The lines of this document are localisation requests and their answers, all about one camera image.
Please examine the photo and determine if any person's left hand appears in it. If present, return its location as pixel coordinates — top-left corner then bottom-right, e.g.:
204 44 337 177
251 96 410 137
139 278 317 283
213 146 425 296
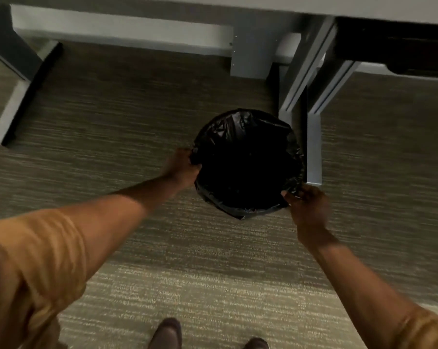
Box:
162 147 201 191

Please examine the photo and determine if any person's right hand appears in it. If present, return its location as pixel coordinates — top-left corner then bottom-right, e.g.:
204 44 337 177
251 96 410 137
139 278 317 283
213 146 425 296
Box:
281 184 332 242

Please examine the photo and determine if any black trash bag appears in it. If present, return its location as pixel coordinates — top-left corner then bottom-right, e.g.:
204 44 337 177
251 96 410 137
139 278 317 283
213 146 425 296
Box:
191 109 307 220

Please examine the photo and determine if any person's left forearm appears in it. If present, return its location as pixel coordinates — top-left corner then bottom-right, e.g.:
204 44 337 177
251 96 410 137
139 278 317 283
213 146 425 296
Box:
55 174 183 284

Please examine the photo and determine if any person's right forearm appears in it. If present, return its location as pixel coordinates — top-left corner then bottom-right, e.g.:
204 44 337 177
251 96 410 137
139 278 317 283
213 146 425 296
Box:
299 229 423 349

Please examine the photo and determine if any grey metal desk leg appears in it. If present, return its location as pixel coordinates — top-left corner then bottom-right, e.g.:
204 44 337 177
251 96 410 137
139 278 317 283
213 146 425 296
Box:
306 60 361 185
0 3 63 146
277 16 338 124

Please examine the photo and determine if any grey desk crossbar panel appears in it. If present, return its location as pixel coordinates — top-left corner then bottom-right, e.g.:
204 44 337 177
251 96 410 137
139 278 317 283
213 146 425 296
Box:
10 4 301 79

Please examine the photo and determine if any person's brown right shoe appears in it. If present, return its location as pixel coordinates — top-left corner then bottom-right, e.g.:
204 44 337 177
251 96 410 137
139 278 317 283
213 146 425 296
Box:
244 337 270 349

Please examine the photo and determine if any person's brown shoe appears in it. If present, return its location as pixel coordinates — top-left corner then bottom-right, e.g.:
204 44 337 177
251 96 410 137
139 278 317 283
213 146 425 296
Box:
244 337 270 349
152 317 182 349

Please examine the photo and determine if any person's brown left shoe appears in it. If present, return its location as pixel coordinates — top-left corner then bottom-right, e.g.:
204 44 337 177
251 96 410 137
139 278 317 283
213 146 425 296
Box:
152 317 182 349

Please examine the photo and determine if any black under-desk drawer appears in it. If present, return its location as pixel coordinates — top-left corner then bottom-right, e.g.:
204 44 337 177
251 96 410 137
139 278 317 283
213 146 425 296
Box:
333 17 438 78

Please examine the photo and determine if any mustard yellow shirt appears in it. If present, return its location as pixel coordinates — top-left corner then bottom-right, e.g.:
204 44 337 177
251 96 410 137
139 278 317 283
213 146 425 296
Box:
0 208 438 349

